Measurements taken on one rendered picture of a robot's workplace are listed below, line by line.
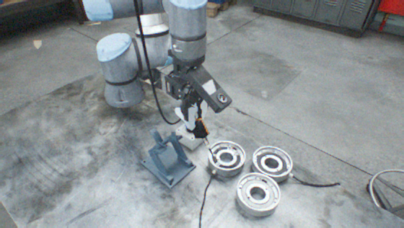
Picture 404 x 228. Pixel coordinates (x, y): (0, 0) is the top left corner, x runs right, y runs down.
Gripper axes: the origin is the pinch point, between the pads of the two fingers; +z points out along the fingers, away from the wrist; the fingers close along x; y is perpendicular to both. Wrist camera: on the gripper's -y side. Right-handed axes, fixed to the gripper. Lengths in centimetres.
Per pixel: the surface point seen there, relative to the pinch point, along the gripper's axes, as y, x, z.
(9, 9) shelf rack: 328, -37, 53
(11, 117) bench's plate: 60, 31, 13
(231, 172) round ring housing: -11.9, -0.5, 10.0
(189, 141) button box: 3.9, -0.6, 9.9
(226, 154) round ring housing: -6.5, -5.3, 11.1
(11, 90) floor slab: 230, 11, 93
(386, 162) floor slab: -51, -132, 93
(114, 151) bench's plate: 20.2, 15.4, 13.1
